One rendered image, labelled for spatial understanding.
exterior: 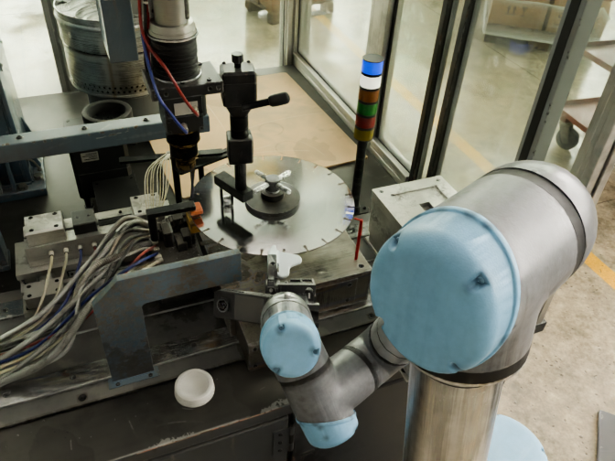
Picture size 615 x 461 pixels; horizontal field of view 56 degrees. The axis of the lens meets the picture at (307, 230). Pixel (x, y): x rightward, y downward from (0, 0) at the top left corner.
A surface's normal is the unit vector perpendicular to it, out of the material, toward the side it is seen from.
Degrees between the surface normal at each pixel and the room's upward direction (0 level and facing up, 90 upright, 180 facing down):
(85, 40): 90
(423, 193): 0
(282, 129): 0
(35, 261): 90
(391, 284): 82
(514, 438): 8
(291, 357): 58
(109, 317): 90
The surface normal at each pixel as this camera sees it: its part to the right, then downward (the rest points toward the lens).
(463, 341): -0.73, 0.30
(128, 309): 0.37, 0.61
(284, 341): 0.09, 0.14
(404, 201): 0.05, -0.77
